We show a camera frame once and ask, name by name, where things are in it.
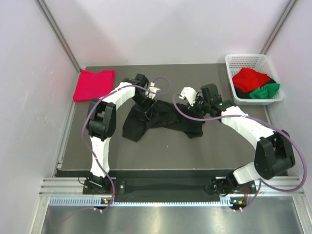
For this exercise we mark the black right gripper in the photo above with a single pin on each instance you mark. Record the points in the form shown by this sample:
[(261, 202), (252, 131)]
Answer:
[(194, 108)]

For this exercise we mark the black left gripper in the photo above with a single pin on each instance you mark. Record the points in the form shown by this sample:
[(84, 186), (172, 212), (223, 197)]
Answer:
[(150, 102)]

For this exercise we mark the black t shirt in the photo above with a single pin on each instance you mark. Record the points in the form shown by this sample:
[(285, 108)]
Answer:
[(162, 114)]

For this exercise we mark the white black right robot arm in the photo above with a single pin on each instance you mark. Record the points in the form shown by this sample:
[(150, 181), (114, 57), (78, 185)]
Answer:
[(273, 152)]

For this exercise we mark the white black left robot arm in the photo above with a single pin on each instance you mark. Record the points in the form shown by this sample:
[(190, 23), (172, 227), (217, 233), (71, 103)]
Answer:
[(101, 124)]

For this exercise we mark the black shirt in basket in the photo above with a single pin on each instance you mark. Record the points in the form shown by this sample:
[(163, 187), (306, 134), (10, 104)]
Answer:
[(245, 95)]

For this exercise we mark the folded pink t shirt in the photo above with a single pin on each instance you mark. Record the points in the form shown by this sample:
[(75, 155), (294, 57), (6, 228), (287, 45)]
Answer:
[(93, 85)]

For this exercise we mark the red t shirt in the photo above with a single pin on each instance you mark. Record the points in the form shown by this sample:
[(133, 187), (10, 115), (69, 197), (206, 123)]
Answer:
[(248, 79)]

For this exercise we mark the green t shirt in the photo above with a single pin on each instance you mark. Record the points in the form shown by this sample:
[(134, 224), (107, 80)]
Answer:
[(267, 91)]

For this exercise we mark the white plastic basket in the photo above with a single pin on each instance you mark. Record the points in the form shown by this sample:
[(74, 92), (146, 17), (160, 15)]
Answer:
[(258, 62)]

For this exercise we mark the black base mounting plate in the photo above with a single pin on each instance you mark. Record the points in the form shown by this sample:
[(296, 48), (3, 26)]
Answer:
[(130, 185)]

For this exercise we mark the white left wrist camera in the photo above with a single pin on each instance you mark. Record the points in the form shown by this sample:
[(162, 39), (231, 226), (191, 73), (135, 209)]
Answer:
[(151, 91)]

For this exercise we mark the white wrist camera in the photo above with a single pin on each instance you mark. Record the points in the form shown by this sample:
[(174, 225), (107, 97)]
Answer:
[(151, 91), (188, 94)]

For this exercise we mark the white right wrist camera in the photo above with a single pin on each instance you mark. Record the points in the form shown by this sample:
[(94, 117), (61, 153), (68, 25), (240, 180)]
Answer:
[(188, 94)]

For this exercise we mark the aluminium rail frame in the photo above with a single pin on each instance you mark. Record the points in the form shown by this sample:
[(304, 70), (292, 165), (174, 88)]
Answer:
[(67, 186)]

